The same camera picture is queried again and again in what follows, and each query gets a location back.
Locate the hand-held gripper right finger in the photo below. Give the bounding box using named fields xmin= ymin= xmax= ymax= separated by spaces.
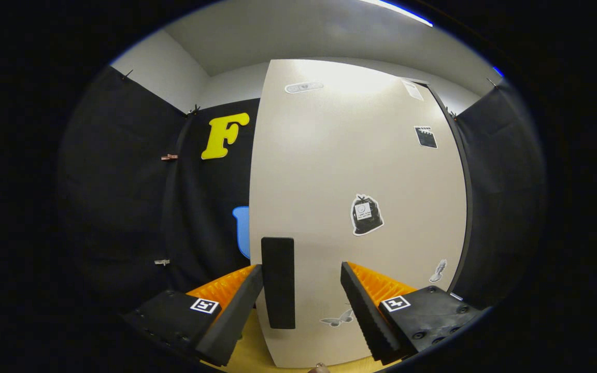
xmin=340 ymin=261 xmax=488 ymax=365

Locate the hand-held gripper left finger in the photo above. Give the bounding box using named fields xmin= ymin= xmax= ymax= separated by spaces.
xmin=122 ymin=264 xmax=264 ymax=367

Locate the black door handle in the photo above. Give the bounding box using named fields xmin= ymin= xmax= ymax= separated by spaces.
xmin=261 ymin=237 xmax=296 ymax=330

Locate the grey shoe cabinet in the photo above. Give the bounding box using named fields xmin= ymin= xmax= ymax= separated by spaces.
xmin=401 ymin=77 xmax=474 ymax=296

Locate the black backdrop cloth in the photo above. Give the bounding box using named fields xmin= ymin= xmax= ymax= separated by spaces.
xmin=58 ymin=66 xmax=547 ymax=311

